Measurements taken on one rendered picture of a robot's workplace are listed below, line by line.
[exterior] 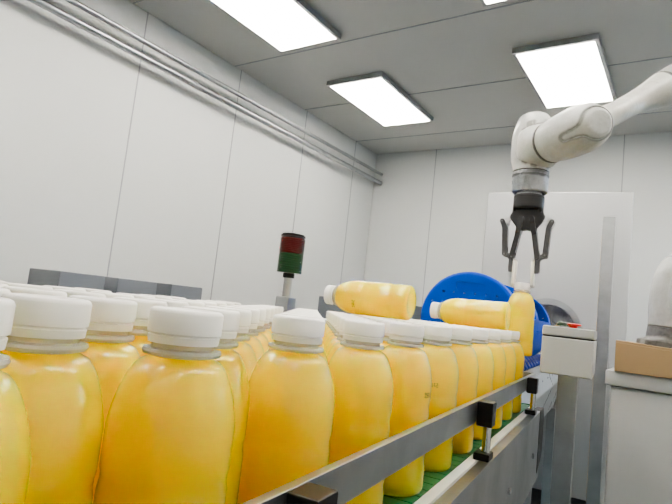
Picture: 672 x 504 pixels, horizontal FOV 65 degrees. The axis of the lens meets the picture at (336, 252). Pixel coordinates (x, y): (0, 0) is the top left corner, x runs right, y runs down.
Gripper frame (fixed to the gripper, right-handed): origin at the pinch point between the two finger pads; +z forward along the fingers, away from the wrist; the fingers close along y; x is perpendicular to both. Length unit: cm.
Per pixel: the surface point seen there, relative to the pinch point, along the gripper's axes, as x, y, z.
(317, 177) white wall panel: -418, 317, -144
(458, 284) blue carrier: -14.7, 20.2, 3.0
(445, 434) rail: 78, -5, 26
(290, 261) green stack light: 29, 51, 3
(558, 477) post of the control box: 10.8, -11.8, 44.5
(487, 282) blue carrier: -14.3, 11.8, 1.8
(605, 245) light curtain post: -158, -15, -32
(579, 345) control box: 18.8, -14.8, 15.8
